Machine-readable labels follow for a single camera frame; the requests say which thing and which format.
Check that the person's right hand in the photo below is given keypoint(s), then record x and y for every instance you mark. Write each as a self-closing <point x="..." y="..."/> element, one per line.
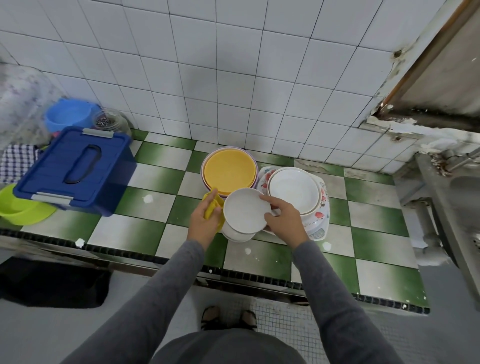
<point x="286" y="223"/>

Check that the blue plastic box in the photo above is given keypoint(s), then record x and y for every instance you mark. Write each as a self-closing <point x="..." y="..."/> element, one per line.
<point x="75" y="169"/>

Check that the blue white checked cloth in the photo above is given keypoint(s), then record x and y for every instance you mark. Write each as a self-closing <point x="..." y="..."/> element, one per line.
<point x="16" y="161"/>

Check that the person's left hand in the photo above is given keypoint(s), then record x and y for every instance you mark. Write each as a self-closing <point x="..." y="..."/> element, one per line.
<point x="202" y="225"/>

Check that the lime green plastic bowl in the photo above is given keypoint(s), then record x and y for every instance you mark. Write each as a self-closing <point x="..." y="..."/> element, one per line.
<point x="21" y="210"/>

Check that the clear plastic bag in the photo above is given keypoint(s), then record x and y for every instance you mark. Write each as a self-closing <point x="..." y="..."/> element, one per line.
<point x="22" y="101"/>

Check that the blue plastic bowl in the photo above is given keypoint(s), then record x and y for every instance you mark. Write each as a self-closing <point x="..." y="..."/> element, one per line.
<point x="69" y="114"/>

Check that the stainless steel sink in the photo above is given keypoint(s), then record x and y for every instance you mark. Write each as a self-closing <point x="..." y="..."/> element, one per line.
<point x="457" y="217"/>

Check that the stack of small white bowls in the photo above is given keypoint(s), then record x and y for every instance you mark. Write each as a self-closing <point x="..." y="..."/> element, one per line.
<point x="234" y="237"/>

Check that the person's right forearm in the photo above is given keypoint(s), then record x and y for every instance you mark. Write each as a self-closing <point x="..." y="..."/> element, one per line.
<point x="345" y="311"/>

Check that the person's black shoe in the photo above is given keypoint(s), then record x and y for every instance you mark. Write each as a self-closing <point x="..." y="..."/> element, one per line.
<point x="211" y="317"/>
<point x="247" y="319"/>

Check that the glass jar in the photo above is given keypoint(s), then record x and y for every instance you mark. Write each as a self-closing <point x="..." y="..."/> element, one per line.
<point x="112" y="122"/>

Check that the metal faucet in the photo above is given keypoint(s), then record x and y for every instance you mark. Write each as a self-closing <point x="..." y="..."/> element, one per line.
<point x="461" y="161"/>

